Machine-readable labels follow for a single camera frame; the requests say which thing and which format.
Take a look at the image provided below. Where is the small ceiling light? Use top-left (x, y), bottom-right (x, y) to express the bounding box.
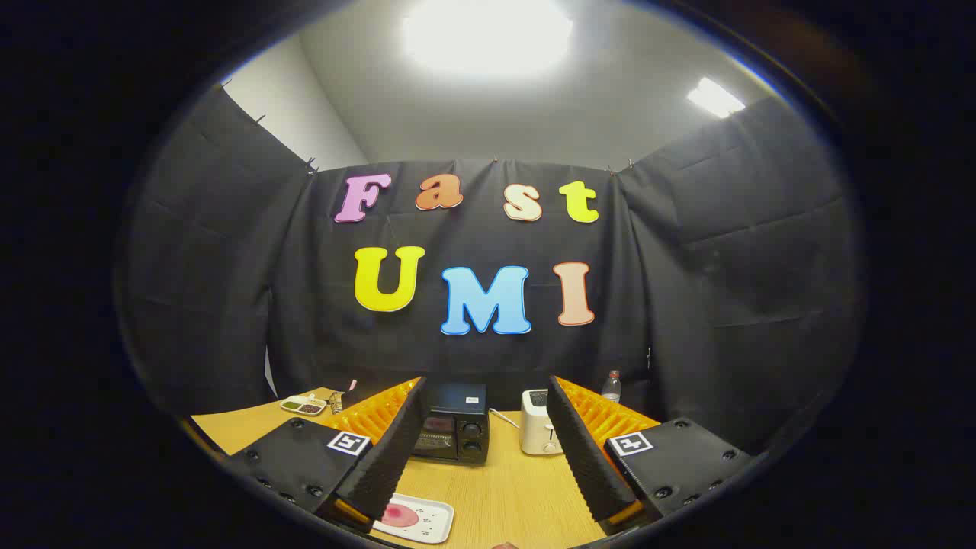
top-left (686, 76), bottom-right (746, 119)

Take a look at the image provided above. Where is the white square plate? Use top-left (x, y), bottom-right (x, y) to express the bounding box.
top-left (371, 493), bottom-right (455, 544)

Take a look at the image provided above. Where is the large ceiling light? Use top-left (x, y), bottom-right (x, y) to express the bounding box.
top-left (400, 0), bottom-right (574, 77)

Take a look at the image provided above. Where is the white pop-up toaster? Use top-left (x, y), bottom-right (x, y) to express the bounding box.
top-left (520, 389), bottom-right (563, 456)

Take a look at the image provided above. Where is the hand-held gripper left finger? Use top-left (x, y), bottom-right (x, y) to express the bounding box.
top-left (221, 376), bottom-right (429, 535)

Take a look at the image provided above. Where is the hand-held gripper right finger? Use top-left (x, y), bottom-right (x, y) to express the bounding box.
top-left (546, 375), bottom-right (756, 536)

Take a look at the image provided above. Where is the black toaster oven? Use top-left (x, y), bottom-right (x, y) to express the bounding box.
top-left (412, 383), bottom-right (491, 464)

